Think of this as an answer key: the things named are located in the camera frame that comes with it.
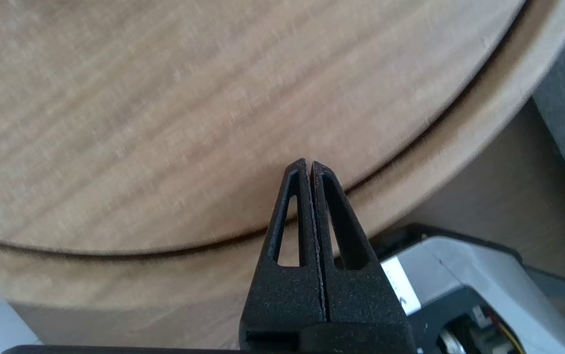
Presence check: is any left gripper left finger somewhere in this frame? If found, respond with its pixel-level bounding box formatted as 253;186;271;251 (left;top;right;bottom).
239;158;327;352

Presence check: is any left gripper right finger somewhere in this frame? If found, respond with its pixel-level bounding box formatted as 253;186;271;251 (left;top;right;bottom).
311;160;416;353

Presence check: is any curved-front wooden table drawer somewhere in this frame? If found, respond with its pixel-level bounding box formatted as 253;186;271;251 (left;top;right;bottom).
0;0;565;354

